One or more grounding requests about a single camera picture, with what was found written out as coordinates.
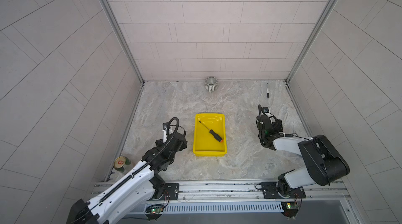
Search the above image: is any orange black screwdriver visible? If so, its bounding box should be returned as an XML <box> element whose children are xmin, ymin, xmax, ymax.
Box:
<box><xmin>199</xmin><ymin>121</ymin><xmax>224</xmax><ymax>142</ymax></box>

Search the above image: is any left circuit board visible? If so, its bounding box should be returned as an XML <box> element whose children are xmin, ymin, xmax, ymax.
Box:
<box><xmin>145</xmin><ymin>204</ymin><xmax>164</xmax><ymax>215</ymax></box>

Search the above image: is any yellow plastic bin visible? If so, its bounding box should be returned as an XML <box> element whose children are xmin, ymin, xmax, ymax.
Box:
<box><xmin>193</xmin><ymin>113</ymin><xmax>227</xmax><ymax>157</ymax></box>

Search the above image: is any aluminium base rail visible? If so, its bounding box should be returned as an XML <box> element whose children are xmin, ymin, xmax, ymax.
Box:
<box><xmin>84</xmin><ymin>178</ymin><xmax>359</xmax><ymax>224</ymax></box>

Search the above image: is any circuit board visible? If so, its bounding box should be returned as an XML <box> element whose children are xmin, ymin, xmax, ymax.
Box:
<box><xmin>281</xmin><ymin>202</ymin><xmax>299</xmax><ymax>218</ymax></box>
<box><xmin>145</xmin><ymin>204</ymin><xmax>164</xmax><ymax>215</ymax></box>

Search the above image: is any green label can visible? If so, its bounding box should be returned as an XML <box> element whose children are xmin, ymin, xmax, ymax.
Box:
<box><xmin>113</xmin><ymin>156</ymin><xmax>133</xmax><ymax>173</ymax></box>

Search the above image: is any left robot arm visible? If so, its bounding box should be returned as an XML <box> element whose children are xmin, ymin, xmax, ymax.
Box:
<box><xmin>67</xmin><ymin>117</ymin><xmax>187</xmax><ymax>224</ymax></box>

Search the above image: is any right circuit board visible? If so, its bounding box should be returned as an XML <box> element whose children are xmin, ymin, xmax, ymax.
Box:
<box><xmin>281</xmin><ymin>202</ymin><xmax>299</xmax><ymax>218</ymax></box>

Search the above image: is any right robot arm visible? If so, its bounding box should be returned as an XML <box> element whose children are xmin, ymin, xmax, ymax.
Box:
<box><xmin>256</xmin><ymin>105</ymin><xmax>350</xmax><ymax>198</ymax></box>

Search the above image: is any white ribbed cup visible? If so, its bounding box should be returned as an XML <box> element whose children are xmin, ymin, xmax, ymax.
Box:
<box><xmin>205</xmin><ymin>76</ymin><xmax>218</xmax><ymax>93</ymax></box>

